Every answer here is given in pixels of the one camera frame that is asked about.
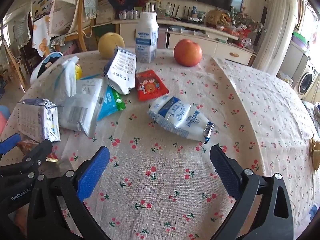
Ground light blue lace cloth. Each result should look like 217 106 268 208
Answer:
83 0 100 20

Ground yellow pear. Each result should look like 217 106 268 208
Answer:
98 32 125 60

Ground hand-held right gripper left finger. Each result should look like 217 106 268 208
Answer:
27 146 112 240

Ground pack of small bottles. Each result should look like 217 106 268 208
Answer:
119 9 140 20

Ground pink storage case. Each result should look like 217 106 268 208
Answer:
157 27 167 49

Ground wooden chair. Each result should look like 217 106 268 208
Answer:
49 0 100 53

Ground white plastic packaging bag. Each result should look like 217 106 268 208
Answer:
58 77 108 138

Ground gold metal ornament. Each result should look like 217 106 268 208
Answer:
309 134 320 173

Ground white milk bottle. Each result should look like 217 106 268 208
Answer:
135 12 159 64

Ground red cartoon snack packet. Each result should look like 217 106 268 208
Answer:
135 70 169 102

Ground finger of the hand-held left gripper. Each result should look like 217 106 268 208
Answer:
0 139 53 180
0 133 22 160

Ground cherry print tablecloth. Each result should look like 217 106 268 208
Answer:
0 49 320 240

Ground white crinkled wrapper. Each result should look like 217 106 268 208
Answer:
45 56 80 98

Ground white blue milk pouch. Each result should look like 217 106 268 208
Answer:
147 95 215 144

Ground blue white bag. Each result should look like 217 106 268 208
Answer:
30 52 65 84

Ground gold candy wrapper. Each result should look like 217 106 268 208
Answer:
17 140 59 162

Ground golden fabric ornament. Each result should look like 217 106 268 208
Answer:
205 10 227 25

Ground orange print dining tablecloth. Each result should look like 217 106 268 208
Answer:
32 17 52 58

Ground stacked plastic basins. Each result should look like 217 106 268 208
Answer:
291 31 308 53

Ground white cardboard box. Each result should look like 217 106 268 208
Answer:
96 0 117 25

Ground washing machine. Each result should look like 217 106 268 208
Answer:
295 60 319 95

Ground white curtain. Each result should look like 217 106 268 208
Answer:
252 0 299 77

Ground red apple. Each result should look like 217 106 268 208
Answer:
173 39 203 67

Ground blue cartoon cow packet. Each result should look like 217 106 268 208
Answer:
96 85 125 122

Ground white silver carton box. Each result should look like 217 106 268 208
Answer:
103 47 137 95

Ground small white milk carton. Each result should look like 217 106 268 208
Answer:
16 99 61 142

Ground cream chair cover cloth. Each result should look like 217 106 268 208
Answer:
49 0 87 37

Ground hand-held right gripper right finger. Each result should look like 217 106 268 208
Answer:
209 144 294 240

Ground dried flower bouquet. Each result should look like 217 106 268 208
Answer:
230 6 263 30

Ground cream television cabinet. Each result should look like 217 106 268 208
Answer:
112 17 257 67

